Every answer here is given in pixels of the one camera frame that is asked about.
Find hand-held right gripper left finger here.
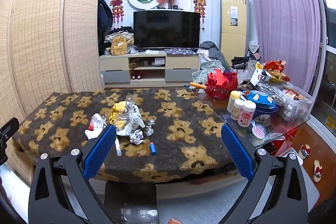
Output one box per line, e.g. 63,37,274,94
28,124,117,224

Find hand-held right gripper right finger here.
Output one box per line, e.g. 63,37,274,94
221,123,309,224

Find silver foil bag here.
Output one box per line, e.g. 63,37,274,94
115,94,146,137

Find white plastic tube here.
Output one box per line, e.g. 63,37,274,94
115,138,123,157

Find white and red wrapper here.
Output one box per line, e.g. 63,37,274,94
84,113,107,139

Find pink hairbrush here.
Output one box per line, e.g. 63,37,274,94
251,123,266,139

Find crumpled foil ball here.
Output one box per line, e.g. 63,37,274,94
130,130,144,145

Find white bottle pink label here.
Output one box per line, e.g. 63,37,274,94
237,101,257,127

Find round ashtray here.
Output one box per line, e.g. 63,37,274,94
253,114,272,127

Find yellow crumpled wrapper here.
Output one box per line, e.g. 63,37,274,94
110,102,132,130

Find small white bottle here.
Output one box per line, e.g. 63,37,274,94
231,99,245,121

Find white bottle yellow cap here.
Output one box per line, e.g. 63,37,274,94
227,91,242,113

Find glass coffee table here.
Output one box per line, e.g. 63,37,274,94
197,88,312,149

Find blue snack bag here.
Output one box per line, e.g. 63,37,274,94
243,90,279,109

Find red plastic basket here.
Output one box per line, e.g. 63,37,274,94
204,69,238,101

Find red patterned slipper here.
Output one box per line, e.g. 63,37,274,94
298,144,312,160
312,160,323,183

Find clear plastic box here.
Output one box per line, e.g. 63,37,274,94
275,86,314,121

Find bear printed blanket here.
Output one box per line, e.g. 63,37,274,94
12,88,240,184

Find white labelled bag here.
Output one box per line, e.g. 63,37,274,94
249,60,266,85

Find floral plastic wrap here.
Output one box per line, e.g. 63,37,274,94
191,58,229,84

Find black bag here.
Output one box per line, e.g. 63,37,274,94
231,56,250,70

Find red snack bag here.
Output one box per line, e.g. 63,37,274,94
262,60,291,83

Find beige television cabinet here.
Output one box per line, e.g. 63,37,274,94
99,51,201,84

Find yellow backpack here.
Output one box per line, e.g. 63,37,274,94
110,35,128,56

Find grey jacket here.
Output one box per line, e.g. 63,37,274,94
199,41,224,63

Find standing air conditioner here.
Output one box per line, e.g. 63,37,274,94
220,0,249,67

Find dark patterned cushion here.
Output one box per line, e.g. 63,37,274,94
164,48,200,56

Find woven folding screen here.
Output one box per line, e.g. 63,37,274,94
0,0,104,183

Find pile of clothes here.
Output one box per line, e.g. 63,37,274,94
104,26,135,55

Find black hanging coat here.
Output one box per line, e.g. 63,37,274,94
97,0,114,56

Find black television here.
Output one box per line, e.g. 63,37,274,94
133,10,201,50

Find purple curtain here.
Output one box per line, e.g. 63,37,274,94
245,0,322,98

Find orange handle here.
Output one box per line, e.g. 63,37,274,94
189,82,208,90

